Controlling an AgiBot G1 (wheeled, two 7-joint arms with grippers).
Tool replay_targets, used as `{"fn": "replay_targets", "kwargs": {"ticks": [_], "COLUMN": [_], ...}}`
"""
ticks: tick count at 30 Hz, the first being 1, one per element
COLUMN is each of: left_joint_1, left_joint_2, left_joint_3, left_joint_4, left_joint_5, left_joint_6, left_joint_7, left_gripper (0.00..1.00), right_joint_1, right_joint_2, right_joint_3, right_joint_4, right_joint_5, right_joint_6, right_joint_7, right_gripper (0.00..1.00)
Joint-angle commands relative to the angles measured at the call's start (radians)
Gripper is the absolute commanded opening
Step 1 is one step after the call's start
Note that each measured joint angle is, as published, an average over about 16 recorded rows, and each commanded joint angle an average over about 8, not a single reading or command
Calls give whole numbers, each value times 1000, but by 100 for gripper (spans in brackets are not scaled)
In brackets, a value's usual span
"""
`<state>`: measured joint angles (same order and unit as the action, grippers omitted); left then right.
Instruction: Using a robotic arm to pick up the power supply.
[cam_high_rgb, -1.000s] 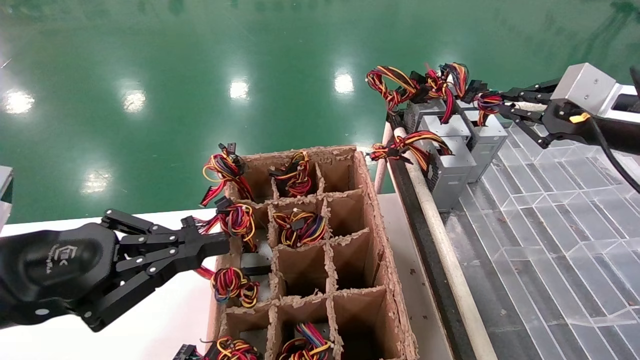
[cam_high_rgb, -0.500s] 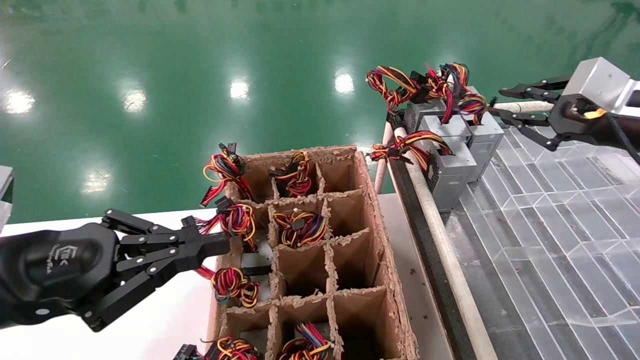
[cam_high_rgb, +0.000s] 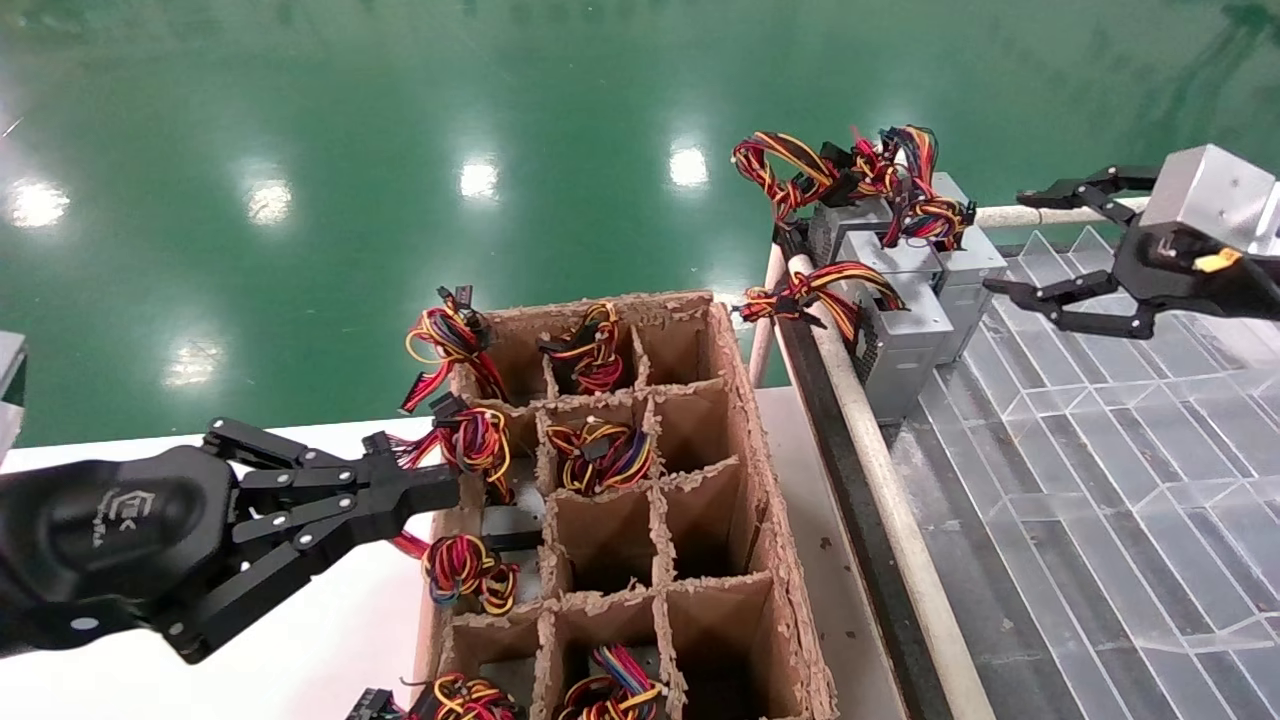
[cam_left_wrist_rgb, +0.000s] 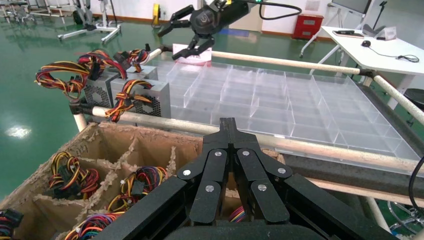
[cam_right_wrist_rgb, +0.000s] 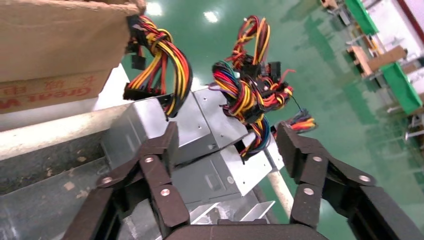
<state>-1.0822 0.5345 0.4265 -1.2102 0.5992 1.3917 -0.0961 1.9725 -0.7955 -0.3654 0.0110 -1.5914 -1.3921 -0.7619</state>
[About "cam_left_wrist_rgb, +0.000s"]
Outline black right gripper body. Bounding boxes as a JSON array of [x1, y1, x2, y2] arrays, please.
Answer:
[[190, 0, 251, 37]]

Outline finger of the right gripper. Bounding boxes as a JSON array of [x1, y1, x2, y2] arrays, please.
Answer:
[[172, 34, 216, 61], [157, 4, 196, 38]]

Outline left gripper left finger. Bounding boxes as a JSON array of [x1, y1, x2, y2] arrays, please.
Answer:
[[94, 117, 233, 240]]

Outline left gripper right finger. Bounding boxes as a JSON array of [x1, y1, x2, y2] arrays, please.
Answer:
[[231, 117, 397, 240]]

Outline pink and white paper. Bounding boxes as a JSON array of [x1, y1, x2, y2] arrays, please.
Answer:
[[172, 43, 214, 66]]

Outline yellow floor object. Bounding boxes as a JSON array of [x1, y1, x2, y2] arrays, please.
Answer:
[[151, 3, 162, 27]]

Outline brown cardboard divider box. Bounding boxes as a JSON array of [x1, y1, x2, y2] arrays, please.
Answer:
[[0, 120, 286, 240]]

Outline clear acrylic divider tray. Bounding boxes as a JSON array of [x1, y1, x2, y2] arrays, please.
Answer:
[[145, 59, 422, 163]]

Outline white wheeled stand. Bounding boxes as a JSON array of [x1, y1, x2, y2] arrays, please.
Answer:
[[57, 0, 122, 45]]

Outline red cabinet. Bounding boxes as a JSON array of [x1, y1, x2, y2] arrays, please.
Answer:
[[292, 13, 325, 41]]

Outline beige ledge board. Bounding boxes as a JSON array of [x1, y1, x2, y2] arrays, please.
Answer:
[[304, 177, 424, 209]]

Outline white cart leg pipe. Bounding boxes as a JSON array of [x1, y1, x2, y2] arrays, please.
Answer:
[[73, 113, 89, 133], [364, 197, 392, 233]]

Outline black flat device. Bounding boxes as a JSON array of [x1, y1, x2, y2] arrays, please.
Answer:
[[332, 29, 365, 38]]

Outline chrome chair base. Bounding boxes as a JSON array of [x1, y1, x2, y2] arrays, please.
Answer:
[[386, 199, 424, 234]]

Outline computer monitor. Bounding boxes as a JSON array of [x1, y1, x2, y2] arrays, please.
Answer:
[[330, 0, 374, 16]]

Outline white desk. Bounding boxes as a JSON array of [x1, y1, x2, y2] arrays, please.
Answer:
[[299, 25, 424, 110]]

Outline grey desktop stand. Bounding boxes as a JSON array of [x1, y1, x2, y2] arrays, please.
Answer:
[[361, 24, 398, 42]]

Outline wire harness bundle middle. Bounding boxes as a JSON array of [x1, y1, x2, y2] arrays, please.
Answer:
[[227, 205, 249, 224]]

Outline grey power supply with cables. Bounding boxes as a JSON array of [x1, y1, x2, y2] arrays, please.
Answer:
[[34, 61, 129, 109], [77, 48, 129, 81], [106, 166, 169, 214], [113, 48, 159, 82], [48, 151, 100, 200], [105, 80, 172, 124]]

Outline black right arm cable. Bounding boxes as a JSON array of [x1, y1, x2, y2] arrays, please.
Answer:
[[258, 0, 303, 21]]

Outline white frame table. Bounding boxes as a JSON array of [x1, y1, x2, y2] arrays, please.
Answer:
[[0, 0, 79, 25]]

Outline wire harness bundle right-centre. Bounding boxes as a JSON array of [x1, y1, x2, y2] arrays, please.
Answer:
[[63, 212, 124, 240]]

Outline black hanging cable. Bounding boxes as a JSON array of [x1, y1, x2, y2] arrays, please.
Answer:
[[408, 155, 424, 218]]

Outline black mouse cable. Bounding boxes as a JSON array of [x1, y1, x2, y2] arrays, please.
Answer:
[[368, 45, 421, 64]]

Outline wire harness bundle far right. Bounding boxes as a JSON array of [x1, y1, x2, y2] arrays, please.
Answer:
[[0, 208, 25, 240]]

